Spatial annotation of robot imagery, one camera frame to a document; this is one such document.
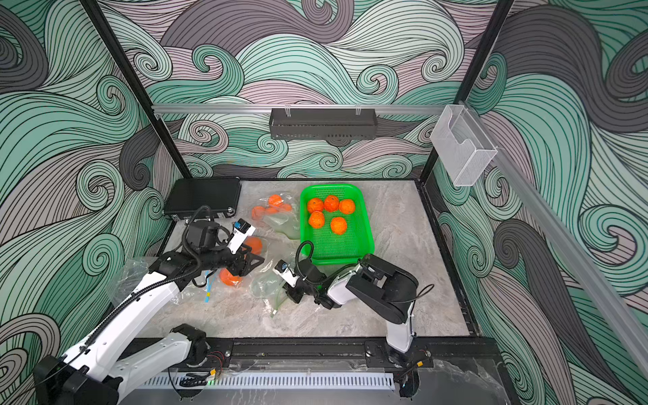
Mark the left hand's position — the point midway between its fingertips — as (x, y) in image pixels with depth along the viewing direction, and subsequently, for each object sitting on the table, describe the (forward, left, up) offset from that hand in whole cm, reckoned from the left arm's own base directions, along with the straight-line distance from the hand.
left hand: (253, 247), depth 76 cm
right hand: (-4, -7, -19) cm, 21 cm away
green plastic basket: (+10, -25, -18) cm, 32 cm away
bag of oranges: (+23, -3, -13) cm, 26 cm away
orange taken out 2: (+28, -26, -13) cm, 40 cm away
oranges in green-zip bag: (-5, +9, -12) cm, 16 cm away
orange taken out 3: (+27, -32, -13) cm, 44 cm away
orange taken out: (+28, -18, -13) cm, 36 cm away
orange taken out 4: (+20, -19, -12) cm, 30 cm away
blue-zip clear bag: (-8, +18, -14) cm, 25 cm away
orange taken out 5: (+18, -28, -13) cm, 35 cm away
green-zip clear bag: (-6, -1, -12) cm, 13 cm away
